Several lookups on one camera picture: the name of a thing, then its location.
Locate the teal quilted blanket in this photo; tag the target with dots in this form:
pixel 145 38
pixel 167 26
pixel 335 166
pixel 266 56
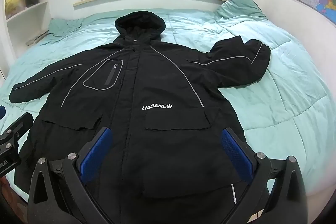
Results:
pixel 275 108

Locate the crumpled teal pillow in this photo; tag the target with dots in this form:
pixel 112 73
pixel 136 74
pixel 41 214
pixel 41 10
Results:
pixel 63 26

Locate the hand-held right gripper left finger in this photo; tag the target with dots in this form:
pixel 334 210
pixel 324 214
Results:
pixel 95 154

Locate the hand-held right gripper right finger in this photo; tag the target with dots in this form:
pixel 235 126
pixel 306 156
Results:
pixel 235 154

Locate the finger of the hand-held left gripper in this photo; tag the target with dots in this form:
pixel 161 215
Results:
pixel 1 111
pixel 21 121

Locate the white bookshelf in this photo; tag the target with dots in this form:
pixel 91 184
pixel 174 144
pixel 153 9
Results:
pixel 42 19

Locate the black hooded jacket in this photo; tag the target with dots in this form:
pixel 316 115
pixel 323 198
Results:
pixel 157 77

